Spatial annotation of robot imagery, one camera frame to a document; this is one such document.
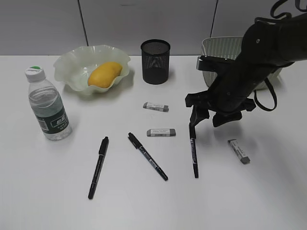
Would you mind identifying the grey eraser right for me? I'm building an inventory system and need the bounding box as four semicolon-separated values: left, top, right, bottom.
227;139;250;164

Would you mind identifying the clear water bottle green label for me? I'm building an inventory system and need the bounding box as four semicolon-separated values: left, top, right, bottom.
25;66;72;141

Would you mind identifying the black marker pen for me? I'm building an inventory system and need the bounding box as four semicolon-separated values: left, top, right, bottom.
189;124;199;178
88;137;109;200
128;132;168;181

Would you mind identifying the grey eraser centre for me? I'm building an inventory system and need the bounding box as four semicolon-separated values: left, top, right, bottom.
146;128;176;137

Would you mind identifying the pale green woven basket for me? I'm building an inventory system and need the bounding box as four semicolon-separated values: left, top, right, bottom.
201;36;282;90

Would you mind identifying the grey eraser upper middle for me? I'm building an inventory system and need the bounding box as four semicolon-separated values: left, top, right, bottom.
143;102;169;112

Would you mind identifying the yellow mango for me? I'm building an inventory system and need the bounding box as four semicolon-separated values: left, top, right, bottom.
88;62;122;88

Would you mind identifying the black mesh pen holder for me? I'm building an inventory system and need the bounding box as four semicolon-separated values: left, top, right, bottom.
141;39;170;85

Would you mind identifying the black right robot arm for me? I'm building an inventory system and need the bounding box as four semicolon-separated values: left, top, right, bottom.
185;13;307;127

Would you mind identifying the pale green wavy plate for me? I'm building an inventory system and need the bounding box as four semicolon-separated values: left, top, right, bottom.
53;45;130;95

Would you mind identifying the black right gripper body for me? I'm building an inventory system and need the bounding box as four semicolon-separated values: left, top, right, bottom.
185;56;278;113

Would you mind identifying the grey eraser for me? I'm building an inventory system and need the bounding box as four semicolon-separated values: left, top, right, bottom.
146;128;176;137
143;102;169;112
227;139;250;164

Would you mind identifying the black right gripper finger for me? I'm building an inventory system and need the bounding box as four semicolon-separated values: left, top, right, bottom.
189;105;210;127
213;112;242;127

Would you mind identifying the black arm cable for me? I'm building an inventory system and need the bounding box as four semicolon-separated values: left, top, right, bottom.
251;0;307;112

